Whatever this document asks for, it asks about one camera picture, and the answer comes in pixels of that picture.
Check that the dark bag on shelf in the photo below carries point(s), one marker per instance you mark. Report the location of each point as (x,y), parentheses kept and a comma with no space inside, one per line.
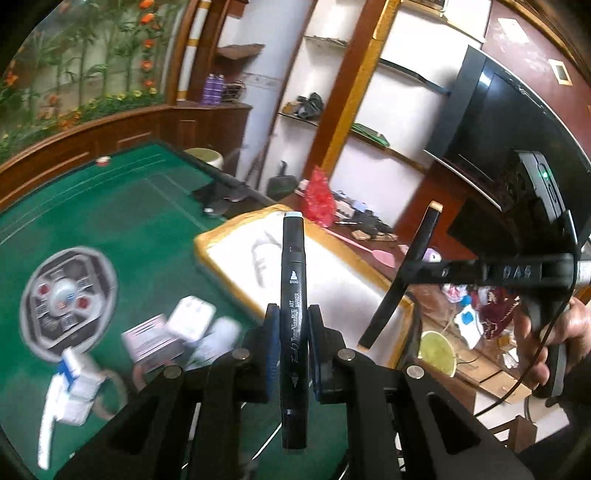
(309,107)

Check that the black television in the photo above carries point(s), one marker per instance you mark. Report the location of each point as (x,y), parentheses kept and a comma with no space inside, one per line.
(498,115)

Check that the green round stool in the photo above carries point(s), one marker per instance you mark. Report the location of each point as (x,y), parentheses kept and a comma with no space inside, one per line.
(203,156)

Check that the flower wall mural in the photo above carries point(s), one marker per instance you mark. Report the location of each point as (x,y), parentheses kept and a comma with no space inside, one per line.
(92,55)

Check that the person's right hand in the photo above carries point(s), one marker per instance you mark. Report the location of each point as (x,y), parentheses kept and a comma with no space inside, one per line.
(579,327)

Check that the white power adapter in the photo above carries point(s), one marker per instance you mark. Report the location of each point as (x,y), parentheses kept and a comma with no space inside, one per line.
(191,316)

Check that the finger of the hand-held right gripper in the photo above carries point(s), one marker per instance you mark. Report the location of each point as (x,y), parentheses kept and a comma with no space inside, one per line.
(443,271)

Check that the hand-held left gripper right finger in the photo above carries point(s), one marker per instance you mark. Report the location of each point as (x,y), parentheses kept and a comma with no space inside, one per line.
(316,353)

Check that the red white chip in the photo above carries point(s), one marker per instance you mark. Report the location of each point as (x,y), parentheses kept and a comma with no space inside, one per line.
(103,161)

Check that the purple bottle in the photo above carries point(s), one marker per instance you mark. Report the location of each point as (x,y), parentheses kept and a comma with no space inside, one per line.
(219,90)
(209,90)

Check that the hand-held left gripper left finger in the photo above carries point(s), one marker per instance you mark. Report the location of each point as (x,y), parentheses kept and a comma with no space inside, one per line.
(272,353)

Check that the red plastic bag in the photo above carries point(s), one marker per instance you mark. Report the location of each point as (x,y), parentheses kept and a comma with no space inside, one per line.
(318,196)

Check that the black art marker grey cap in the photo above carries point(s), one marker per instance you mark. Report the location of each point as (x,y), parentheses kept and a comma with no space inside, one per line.
(293,277)

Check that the gold-rimmed white box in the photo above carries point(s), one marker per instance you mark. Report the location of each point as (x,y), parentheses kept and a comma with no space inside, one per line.
(332,281)

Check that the pink white barcode carton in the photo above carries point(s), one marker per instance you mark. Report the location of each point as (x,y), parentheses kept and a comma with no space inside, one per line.
(147,339)

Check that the black marker tan cap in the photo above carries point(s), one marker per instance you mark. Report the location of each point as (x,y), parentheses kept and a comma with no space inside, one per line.
(415,249)

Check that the round mahjong table control panel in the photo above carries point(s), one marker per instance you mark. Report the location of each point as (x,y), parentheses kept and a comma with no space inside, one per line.
(60,300)

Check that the white wall shelf unit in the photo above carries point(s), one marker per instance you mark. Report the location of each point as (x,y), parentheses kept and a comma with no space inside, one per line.
(397,92)

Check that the black dustpan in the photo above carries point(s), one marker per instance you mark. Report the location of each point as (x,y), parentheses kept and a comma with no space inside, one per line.
(280,182)

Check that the green round fan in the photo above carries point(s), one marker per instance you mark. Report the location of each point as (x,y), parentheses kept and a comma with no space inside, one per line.
(436,353)

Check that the white pill bottle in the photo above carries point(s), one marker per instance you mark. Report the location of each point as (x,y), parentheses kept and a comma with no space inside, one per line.
(217,339)

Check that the blue white medicine box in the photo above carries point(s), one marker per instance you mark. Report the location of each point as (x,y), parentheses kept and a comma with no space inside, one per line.
(76,387)

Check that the maroon cloth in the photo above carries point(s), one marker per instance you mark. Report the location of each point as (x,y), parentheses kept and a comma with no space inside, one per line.
(501,316)

